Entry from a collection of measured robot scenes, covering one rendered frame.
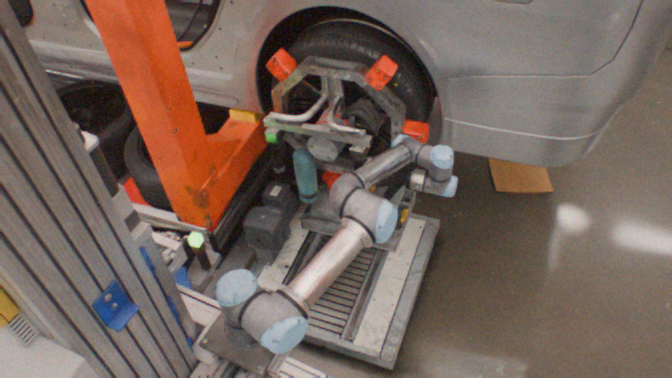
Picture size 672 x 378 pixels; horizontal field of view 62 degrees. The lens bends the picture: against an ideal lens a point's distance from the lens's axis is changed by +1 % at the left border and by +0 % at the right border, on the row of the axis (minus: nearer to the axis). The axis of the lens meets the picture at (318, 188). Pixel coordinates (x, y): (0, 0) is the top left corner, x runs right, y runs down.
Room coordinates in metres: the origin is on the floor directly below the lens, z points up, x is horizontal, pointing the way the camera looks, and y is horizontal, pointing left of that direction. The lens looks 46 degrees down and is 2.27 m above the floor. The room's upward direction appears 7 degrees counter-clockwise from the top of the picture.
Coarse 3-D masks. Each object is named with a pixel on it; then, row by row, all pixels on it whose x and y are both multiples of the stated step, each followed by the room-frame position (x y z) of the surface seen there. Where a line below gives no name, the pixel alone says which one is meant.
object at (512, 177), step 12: (492, 168) 2.19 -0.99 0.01; (504, 168) 2.18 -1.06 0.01; (516, 168) 2.16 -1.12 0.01; (528, 168) 2.15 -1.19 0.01; (540, 168) 2.14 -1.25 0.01; (504, 180) 2.08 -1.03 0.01; (516, 180) 2.07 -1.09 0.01; (528, 180) 2.06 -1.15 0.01; (540, 180) 2.05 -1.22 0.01; (516, 192) 1.98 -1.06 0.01; (528, 192) 1.97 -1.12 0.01; (540, 192) 1.96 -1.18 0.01
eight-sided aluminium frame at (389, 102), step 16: (304, 64) 1.77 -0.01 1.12; (320, 64) 1.77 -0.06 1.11; (336, 64) 1.76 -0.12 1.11; (352, 64) 1.73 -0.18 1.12; (288, 80) 1.81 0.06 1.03; (352, 80) 1.68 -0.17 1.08; (272, 96) 1.84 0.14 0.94; (384, 96) 1.63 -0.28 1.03; (288, 112) 1.87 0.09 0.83; (400, 112) 1.61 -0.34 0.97; (400, 128) 1.60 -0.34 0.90; (304, 144) 1.84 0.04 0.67; (320, 160) 1.78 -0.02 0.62; (336, 160) 1.77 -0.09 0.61; (352, 160) 1.75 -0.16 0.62
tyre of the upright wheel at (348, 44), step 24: (312, 24) 2.05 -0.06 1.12; (336, 24) 1.93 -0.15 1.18; (360, 24) 1.91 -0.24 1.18; (384, 24) 1.92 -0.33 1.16; (312, 48) 1.84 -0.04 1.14; (336, 48) 1.80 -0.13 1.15; (360, 48) 1.76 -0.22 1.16; (384, 48) 1.78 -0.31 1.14; (408, 72) 1.73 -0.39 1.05; (408, 96) 1.67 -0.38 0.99
